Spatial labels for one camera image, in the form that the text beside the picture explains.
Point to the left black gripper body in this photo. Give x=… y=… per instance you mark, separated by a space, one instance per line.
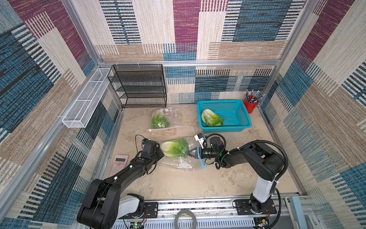
x=158 y=155

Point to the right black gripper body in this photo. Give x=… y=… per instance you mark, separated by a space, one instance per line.
x=200 y=153

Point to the chinese cabbage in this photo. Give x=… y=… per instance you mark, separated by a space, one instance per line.
x=177 y=148
x=211 y=119

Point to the clear blue-zip bag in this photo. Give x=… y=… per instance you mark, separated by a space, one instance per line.
x=190 y=163

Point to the clear pink-zip lettuce bag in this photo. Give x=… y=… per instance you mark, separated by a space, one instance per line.
x=173 y=115

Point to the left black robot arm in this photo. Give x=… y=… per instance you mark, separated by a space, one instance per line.
x=100 y=207

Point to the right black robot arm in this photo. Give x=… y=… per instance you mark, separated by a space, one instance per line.
x=266 y=158

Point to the pink calculator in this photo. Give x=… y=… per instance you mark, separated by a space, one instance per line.
x=119 y=163

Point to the teal plastic basket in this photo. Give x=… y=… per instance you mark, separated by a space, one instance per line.
x=234 y=113

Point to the grey tape roll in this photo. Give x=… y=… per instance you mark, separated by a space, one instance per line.
x=185 y=219

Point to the red utensil cup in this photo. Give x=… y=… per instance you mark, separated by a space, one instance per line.
x=251 y=105

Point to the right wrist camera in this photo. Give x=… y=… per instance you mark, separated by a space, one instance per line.
x=201 y=139

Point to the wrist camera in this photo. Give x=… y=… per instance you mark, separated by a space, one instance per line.
x=201 y=139
x=146 y=142

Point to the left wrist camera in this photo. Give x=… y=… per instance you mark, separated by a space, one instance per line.
x=146 y=142

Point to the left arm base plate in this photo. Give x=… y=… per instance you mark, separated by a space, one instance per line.
x=150 y=211

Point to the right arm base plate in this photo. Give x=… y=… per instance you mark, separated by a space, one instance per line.
x=253 y=207

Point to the black wire shelf rack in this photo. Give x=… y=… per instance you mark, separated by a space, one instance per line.
x=139 y=86

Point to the white mesh wall basket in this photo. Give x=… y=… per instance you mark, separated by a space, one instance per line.
x=86 y=103

